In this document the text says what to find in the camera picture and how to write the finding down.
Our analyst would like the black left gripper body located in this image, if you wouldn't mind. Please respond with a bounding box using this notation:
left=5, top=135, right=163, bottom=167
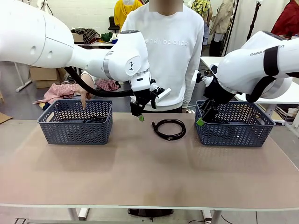
left=133, top=88, right=152, bottom=108

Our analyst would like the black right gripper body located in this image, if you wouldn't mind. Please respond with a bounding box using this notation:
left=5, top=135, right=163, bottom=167
left=203, top=78, right=234, bottom=105

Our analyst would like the person's left forearm white sleeve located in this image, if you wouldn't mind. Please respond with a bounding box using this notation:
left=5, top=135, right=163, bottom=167
left=182, top=70, right=200, bottom=109

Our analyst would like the person's right hand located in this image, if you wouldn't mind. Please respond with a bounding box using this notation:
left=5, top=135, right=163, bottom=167
left=74, top=75, right=95, bottom=110

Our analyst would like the blue-grey plastic lattice basket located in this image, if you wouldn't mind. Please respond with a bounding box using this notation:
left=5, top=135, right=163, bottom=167
left=195, top=100, right=277, bottom=147
left=37, top=99, right=114, bottom=145

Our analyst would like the red checkered cloth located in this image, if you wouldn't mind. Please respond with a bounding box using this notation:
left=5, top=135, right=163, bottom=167
left=94, top=78, right=121, bottom=91

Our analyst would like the person in white sweatshirt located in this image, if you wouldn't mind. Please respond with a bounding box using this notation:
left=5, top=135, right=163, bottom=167
left=121, top=0, right=205, bottom=111

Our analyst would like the green garment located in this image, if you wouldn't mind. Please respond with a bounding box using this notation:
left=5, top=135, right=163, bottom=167
left=100, top=32, right=115, bottom=43

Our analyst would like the beige hanging coat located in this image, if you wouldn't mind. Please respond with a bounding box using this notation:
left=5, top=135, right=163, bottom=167
left=209, top=0, right=234, bottom=44

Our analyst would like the pink checkered cloth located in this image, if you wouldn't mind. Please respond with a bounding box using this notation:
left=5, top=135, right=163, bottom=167
left=34, top=83, right=82, bottom=105

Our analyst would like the black office chair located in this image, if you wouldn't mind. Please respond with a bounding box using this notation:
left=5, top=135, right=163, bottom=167
left=108, top=16, right=121, bottom=32

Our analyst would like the black tripod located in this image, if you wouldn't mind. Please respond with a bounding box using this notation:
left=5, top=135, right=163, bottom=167
left=246, top=0, right=262, bottom=42

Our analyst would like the dark plaid garment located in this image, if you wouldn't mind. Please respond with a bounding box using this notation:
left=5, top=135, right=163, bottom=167
left=71, top=28, right=101, bottom=45

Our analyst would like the yellow hoodie on mannequin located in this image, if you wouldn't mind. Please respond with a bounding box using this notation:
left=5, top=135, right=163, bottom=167
left=114, top=0, right=143, bottom=26

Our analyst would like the yellow patterned shirt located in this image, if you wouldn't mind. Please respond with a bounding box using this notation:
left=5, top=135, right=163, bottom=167
left=190, top=0, right=213, bottom=23

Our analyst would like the cardboard box among clothes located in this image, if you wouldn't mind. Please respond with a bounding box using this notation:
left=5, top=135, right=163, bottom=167
left=71, top=32, right=84, bottom=43

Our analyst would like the open cardboard box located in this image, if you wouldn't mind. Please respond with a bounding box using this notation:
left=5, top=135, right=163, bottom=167
left=29, top=66, right=67, bottom=89

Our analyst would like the black base under table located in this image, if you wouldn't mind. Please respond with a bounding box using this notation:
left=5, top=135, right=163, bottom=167
left=128, top=208, right=174, bottom=217

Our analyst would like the white table leg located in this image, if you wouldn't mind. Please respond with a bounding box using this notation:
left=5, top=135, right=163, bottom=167
left=67, top=206, right=90, bottom=221
left=202, top=209, right=221, bottom=224

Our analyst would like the red jacket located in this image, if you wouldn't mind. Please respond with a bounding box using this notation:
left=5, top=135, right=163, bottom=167
left=271, top=0, right=299, bottom=37

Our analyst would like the flat cardboard piece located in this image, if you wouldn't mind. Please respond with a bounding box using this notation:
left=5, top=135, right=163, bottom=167
left=0, top=112, right=13, bottom=125

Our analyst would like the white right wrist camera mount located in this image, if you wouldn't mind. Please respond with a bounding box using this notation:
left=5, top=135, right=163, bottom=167
left=191, top=69, right=214, bottom=87

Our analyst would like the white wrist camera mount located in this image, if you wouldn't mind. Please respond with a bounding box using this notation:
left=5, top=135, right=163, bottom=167
left=191, top=69, right=214, bottom=87
left=149, top=79, right=171, bottom=109

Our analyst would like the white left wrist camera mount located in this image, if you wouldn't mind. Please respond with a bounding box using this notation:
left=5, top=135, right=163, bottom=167
left=149, top=79, right=171, bottom=109

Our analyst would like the black coiled cable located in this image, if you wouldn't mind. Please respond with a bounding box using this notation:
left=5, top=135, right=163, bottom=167
left=151, top=119, right=187, bottom=141

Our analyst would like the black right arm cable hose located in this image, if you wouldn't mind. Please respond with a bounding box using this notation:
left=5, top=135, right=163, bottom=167
left=246, top=45, right=287, bottom=103

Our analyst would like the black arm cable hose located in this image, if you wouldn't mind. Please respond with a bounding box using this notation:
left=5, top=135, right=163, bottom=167
left=64, top=66, right=136, bottom=98
left=246, top=45, right=287, bottom=103

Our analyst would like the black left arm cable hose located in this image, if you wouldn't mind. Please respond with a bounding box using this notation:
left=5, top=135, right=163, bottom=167
left=64, top=66, right=136, bottom=98

